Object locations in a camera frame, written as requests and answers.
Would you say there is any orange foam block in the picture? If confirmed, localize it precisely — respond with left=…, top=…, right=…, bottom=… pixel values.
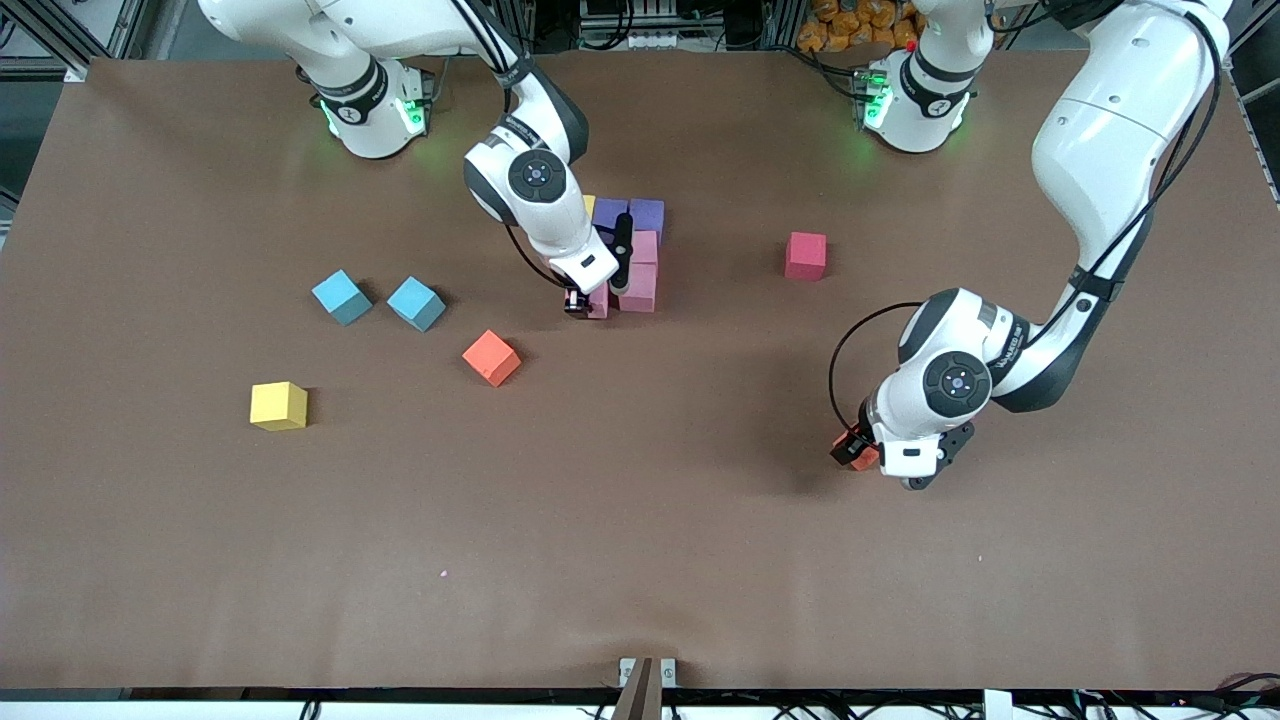
left=461, top=329, right=523, bottom=388
left=835, top=432, right=882, bottom=472

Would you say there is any blue foam block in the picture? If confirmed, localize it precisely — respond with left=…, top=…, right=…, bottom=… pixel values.
left=311, top=269, right=374, bottom=327
left=386, top=276, right=448, bottom=333

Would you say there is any red foam block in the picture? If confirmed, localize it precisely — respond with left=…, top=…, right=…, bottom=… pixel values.
left=784, top=231, right=829, bottom=282

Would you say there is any bag of orange items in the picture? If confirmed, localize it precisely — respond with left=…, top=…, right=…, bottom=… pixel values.
left=797, top=0, right=926, bottom=53

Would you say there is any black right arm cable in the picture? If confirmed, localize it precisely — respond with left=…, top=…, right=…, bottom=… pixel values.
left=450, top=0, right=563, bottom=293

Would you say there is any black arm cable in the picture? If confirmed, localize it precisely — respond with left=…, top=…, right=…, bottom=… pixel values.
left=450, top=0, right=563, bottom=293
left=827, top=0, right=1226, bottom=429

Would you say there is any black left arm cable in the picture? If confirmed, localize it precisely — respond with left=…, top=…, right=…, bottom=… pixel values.
left=827, top=0, right=1226, bottom=429

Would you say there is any metal table edge bracket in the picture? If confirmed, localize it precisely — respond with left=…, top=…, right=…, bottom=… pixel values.
left=619, top=657, right=678, bottom=689

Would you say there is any aluminium frame rail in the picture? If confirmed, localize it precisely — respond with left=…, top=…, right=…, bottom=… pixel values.
left=1225, top=15, right=1280, bottom=111
left=0, top=0, right=146, bottom=83

